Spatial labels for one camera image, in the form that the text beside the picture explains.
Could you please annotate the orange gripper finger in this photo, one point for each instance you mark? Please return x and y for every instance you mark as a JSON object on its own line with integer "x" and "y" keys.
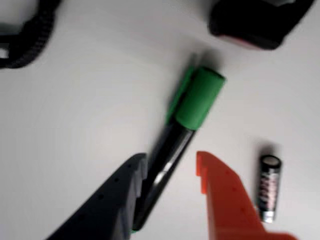
{"x": 225, "y": 200}

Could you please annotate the black AAA battery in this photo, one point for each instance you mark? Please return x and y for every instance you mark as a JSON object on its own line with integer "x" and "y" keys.
{"x": 268, "y": 185}

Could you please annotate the green capped black marker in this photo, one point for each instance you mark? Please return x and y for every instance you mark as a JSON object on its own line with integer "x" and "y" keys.
{"x": 200, "y": 100}

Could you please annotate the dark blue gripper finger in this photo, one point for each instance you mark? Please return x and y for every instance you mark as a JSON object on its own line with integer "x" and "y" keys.
{"x": 107, "y": 207}

